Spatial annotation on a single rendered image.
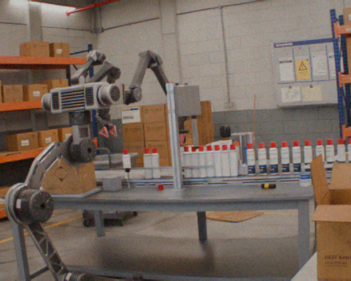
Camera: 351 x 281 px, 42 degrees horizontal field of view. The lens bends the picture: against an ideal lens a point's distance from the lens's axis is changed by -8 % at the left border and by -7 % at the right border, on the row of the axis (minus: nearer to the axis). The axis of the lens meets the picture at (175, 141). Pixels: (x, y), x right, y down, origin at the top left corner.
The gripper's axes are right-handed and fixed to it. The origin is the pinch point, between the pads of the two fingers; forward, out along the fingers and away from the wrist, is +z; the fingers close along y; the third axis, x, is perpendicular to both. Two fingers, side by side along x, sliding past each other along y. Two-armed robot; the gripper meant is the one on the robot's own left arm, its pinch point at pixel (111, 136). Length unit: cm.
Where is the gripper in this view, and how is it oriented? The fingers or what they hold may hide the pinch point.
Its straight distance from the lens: 360.1
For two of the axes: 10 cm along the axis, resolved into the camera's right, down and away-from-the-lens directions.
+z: 6.0, 7.5, -2.8
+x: -6.2, 6.5, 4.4
